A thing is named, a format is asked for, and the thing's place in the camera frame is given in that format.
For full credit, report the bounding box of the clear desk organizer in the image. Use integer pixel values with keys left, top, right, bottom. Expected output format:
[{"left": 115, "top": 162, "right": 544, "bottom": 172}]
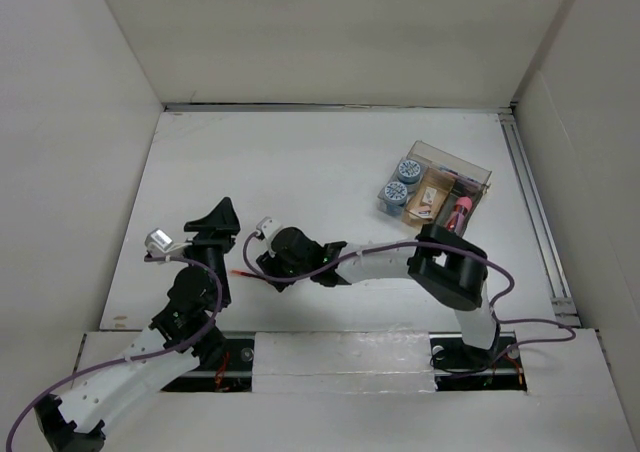
[{"left": 377, "top": 141, "right": 492, "bottom": 236}]

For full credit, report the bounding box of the blue white round tub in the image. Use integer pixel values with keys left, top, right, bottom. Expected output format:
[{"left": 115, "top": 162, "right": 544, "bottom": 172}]
[
  {"left": 382, "top": 181, "right": 409, "bottom": 207},
  {"left": 395, "top": 158, "right": 423, "bottom": 185}
]

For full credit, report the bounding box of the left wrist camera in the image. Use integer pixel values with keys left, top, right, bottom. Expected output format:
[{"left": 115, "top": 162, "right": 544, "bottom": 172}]
[{"left": 144, "top": 228, "right": 188, "bottom": 260}]

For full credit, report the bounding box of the white eraser box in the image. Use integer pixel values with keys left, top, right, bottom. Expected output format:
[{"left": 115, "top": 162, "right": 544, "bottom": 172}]
[{"left": 423, "top": 187, "right": 438, "bottom": 202}]

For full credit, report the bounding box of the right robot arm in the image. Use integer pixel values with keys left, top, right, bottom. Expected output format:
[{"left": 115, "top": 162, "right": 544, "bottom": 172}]
[{"left": 249, "top": 218, "right": 500, "bottom": 373}]

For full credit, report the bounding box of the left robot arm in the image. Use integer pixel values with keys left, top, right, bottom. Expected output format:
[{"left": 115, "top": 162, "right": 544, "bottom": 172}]
[{"left": 34, "top": 197, "right": 240, "bottom": 451}]

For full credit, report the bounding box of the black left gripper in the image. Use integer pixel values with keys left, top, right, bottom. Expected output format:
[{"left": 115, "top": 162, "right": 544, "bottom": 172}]
[{"left": 173, "top": 198, "right": 239, "bottom": 306}]

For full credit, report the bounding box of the orange red pen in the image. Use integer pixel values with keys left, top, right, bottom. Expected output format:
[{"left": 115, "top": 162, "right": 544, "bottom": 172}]
[{"left": 231, "top": 269, "right": 261, "bottom": 279}]

